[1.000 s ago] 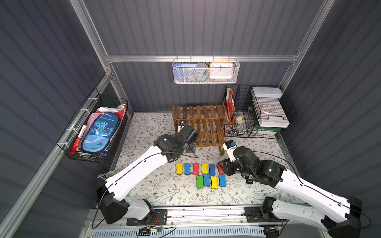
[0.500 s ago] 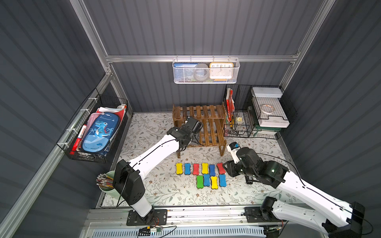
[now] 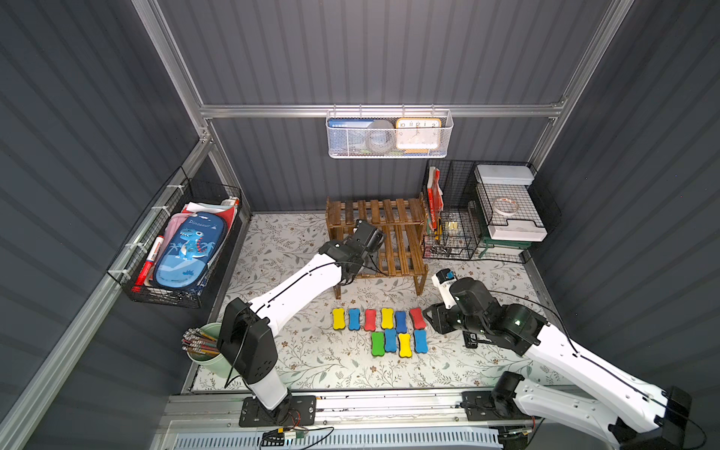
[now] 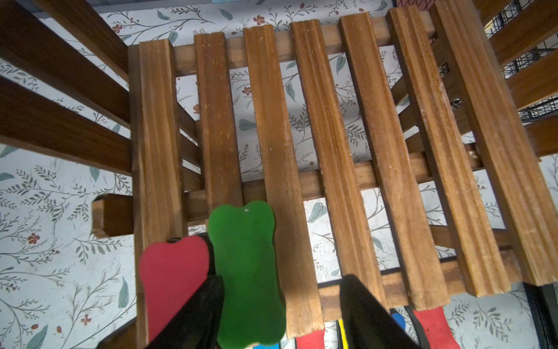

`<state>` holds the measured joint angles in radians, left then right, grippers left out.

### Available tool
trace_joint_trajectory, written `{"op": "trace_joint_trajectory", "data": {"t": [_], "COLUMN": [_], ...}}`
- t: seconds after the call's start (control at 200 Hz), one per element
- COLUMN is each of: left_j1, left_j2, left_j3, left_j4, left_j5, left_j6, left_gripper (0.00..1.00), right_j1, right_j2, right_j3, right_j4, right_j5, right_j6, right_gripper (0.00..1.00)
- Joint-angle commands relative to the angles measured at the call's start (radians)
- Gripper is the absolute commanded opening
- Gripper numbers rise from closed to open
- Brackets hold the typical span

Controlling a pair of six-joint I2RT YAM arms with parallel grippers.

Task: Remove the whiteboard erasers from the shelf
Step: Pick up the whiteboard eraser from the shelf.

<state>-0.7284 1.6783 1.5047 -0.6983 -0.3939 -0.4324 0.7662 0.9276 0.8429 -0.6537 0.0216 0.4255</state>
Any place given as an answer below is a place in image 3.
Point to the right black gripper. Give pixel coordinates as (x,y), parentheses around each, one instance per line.
(437,318)

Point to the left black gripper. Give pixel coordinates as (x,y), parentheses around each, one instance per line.
(370,236)

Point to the yellow eraser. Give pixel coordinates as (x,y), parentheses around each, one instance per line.
(405,350)
(387,319)
(339,321)

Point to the blue eraser top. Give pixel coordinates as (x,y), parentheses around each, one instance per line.
(354,320)
(401,322)

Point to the blue eraser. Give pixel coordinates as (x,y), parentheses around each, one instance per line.
(401,322)
(421,342)
(390,341)
(354,320)

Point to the red eraser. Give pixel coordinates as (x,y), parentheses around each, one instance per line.
(370,323)
(418,320)

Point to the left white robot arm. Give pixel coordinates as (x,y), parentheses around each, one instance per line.
(248,329)

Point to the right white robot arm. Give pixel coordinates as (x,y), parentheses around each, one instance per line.
(615,407)

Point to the wooden two-tier shelf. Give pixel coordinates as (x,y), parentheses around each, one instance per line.
(403,224)

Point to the red booklet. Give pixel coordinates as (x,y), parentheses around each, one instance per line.
(435,200)

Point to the blue box in basket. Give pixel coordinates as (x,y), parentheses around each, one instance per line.
(347,136)

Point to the grey tape roll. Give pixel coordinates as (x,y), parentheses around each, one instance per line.
(380,137)

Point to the white paper tray stack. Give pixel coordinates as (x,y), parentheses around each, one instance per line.
(504,194)

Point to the clear tape roll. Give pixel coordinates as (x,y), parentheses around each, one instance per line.
(505,206)

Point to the white yellow alarm clock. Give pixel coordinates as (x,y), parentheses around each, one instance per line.
(418,134)

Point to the blue dinosaur pencil case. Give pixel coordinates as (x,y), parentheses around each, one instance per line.
(187,259)

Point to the green pencil cup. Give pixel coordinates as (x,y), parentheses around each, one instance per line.
(219,365)

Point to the bundle of pencils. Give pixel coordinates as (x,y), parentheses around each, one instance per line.
(196,341)

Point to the red white marker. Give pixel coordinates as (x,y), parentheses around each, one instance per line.
(148,264)

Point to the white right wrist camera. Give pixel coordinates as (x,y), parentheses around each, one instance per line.
(442,281)

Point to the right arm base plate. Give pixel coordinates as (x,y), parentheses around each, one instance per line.
(486,406)

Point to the black wire desk organizer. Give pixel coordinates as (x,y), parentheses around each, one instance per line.
(462,234)

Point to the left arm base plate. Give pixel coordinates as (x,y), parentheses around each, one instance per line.
(292,411)

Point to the black wire side basket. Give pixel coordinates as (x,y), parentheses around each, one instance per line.
(186,195)

